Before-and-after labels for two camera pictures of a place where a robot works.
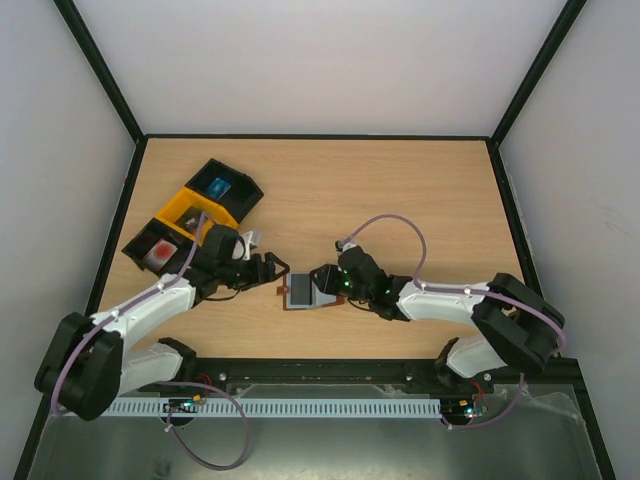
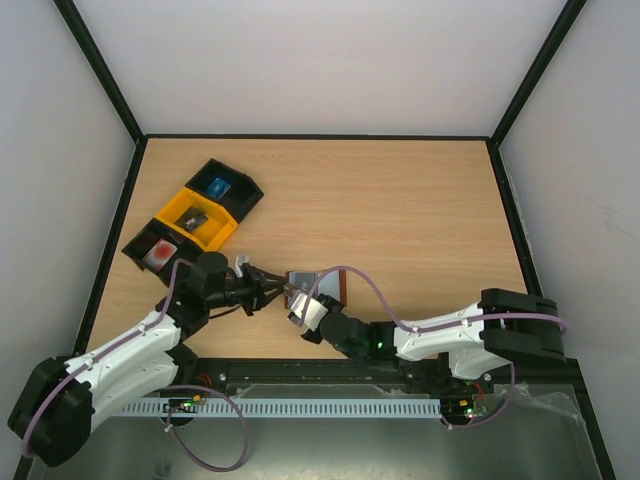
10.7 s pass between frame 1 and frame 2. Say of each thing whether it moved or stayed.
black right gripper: moved
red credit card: stayed
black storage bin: stayed
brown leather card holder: stayed
